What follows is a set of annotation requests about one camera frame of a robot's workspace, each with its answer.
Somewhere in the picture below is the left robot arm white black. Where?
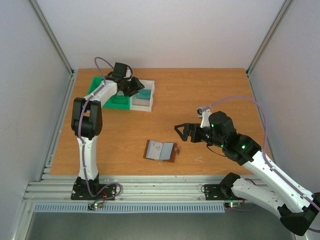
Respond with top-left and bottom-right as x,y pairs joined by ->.
71,62 -> 144,202

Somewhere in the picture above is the purple cable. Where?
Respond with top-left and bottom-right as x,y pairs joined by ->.
203,95 -> 320,233
77,56 -> 123,201

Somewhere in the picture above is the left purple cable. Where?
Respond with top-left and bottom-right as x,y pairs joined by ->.
77,56 -> 123,201

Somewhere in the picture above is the brown leather card holder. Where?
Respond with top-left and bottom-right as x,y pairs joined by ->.
143,139 -> 180,163

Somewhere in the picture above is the left aluminium corner post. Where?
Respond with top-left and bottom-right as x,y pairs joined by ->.
26,0 -> 76,76

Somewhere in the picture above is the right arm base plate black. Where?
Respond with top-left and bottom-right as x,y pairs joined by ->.
200,184 -> 243,202

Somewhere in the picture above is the teal credit card with chip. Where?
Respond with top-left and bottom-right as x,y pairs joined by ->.
136,89 -> 152,100

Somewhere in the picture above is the left controller board with LEDs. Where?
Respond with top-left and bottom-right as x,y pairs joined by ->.
87,202 -> 104,211

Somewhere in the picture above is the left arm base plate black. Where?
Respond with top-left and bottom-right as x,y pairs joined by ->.
70,184 -> 117,201

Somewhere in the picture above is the white plastic bin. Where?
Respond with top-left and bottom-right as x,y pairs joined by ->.
130,79 -> 155,112

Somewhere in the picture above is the grey slotted cable duct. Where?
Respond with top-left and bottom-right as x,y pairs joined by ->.
34,202 -> 225,214

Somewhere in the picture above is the controller board with leds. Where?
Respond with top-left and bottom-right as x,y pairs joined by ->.
87,202 -> 104,211
224,201 -> 245,209

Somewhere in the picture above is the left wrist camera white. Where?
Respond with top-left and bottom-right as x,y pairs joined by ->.
125,67 -> 133,79

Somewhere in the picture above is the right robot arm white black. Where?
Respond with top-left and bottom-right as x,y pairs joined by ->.
174,110 -> 320,236

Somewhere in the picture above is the green two-compartment bin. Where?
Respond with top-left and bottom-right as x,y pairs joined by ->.
87,76 -> 130,110

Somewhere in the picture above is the right aluminium corner post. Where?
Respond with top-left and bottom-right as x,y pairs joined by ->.
245,0 -> 295,76

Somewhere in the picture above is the aluminium rail frame front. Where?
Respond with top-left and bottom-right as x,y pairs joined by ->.
22,174 -> 298,203

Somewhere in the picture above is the aluminium corner post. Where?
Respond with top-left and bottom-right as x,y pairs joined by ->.
245,0 -> 295,76
26,0 -> 76,76

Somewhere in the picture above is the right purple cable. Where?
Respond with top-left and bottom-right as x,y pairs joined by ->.
203,95 -> 320,233

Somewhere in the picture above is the right controller board with LEDs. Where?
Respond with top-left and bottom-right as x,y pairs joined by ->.
224,201 -> 245,209

